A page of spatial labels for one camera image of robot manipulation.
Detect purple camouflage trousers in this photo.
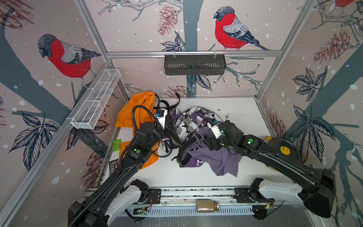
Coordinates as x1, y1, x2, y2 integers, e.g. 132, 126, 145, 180
168, 106, 217, 168

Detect orange trousers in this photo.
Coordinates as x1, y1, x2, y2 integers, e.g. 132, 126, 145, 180
114, 90, 159, 171

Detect plain purple garment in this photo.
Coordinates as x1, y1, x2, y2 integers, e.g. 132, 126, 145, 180
192, 127, 242, 177

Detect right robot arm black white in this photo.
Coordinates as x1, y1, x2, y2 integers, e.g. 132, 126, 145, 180
205, 121, 336, 218

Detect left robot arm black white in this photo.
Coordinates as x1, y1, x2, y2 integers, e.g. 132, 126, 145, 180
68, 105, 178, 227

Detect small green packet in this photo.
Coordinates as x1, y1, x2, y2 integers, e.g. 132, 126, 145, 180
112, 139, 122, 152

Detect yellow object beside spool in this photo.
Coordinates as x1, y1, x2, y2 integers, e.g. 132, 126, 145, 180
263, 136, 272, 143

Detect dark candy packet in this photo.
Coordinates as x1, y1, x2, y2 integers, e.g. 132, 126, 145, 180
108, 159, 119, 175

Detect black spool yellow hub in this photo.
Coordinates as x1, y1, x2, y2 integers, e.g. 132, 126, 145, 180
268, 138, 301, 162

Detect black perforated metal shelf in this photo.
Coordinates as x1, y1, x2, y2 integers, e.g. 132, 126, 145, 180
164, 54, 226, 76

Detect jar of grains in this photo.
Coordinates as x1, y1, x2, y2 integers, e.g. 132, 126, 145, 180
196, 200, 220, 213

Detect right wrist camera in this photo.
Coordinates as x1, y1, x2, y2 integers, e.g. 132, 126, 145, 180
207, 123, 222, 139

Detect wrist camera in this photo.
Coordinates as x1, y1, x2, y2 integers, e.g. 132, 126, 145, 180
155, 108, 168, 129
207, 123, 222, 139

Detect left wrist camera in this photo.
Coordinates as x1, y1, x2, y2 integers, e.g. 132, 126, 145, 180
155, 108, 168, 129

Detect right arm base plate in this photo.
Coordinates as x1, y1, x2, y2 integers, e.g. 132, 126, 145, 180
233, 187, 275, 203

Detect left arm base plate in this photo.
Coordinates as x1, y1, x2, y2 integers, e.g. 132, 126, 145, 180
134, 188, 161, 205

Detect white wire mesh basket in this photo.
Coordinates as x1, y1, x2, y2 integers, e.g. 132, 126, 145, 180
71, 69, 121, 130

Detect horizontal aluminium frame bar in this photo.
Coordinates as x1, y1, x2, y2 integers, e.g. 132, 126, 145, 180
107, 50, 282, 59

